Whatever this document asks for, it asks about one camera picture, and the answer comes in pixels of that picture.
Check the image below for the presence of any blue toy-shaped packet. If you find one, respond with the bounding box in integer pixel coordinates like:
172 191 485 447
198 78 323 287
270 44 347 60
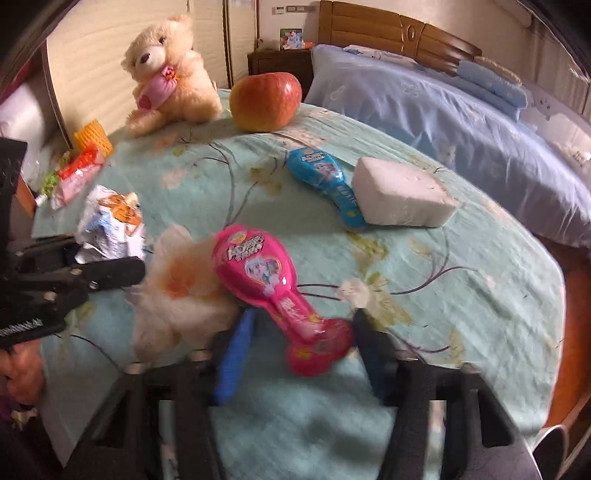
286 147 369 232

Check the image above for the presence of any white orange fluffy wad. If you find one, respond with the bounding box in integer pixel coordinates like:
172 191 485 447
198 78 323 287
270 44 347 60
126 225 242 366

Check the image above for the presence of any white orange crumpled wrapper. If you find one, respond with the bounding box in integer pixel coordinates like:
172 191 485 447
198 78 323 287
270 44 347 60
75 184 147 263

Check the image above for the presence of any white bed guard rail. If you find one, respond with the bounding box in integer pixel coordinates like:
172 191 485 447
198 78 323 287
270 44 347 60
521 82 591 172

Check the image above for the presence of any white foam block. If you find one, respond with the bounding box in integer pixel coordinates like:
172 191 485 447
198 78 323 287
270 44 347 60
352 156 459 228

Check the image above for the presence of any red pink packet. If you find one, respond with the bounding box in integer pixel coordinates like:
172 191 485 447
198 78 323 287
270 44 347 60
48 142 108 211

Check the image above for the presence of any person's left hand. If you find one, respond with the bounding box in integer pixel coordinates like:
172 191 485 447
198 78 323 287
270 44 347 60
0 342 45 408

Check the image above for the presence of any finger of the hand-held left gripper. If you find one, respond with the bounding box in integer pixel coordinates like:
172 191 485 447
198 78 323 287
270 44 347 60
68 257 147 292
18 234 79 265

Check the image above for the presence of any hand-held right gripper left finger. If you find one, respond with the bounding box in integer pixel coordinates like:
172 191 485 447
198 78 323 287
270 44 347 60
65 306 259 480

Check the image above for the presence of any yellow foam fruit net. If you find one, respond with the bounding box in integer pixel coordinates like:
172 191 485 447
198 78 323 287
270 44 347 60
73 119 114 158

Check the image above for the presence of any red apple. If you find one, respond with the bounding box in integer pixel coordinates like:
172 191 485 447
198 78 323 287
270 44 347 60
229 72 304 134

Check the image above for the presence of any cream teddy bear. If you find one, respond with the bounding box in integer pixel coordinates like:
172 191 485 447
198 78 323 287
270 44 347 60
121 14 223 138

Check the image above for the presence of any bed with blue sheet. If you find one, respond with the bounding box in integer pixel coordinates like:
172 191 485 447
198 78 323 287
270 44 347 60
304 44 591 251

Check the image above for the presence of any pink toy-shaped packet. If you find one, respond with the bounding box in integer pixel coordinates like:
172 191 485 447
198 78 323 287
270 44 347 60
211 224 355 378

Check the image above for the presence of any wooden nightstand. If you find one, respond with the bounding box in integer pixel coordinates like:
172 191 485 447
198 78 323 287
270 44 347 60
246 48 315 92

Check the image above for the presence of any teal floral blanket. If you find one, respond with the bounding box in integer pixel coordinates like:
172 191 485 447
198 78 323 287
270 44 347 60
32 88 567 480

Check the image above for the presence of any photo frame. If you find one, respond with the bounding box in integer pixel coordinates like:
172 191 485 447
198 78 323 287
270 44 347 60
279 28 304 51

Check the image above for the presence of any wooden headboard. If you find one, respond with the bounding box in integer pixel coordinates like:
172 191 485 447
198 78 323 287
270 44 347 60
318 0 484 78

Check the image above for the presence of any blue pillow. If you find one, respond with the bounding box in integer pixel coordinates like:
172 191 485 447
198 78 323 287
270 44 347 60
456 60 535 121

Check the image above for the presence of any beige flat pillow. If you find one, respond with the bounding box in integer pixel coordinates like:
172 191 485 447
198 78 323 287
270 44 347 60
473 55 523 85

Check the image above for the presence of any cream sliding wardrobe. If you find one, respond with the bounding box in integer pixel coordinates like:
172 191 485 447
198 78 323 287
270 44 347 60
41 0 259 153

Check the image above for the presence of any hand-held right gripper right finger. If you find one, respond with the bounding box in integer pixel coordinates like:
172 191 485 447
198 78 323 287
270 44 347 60
352 308 542 480

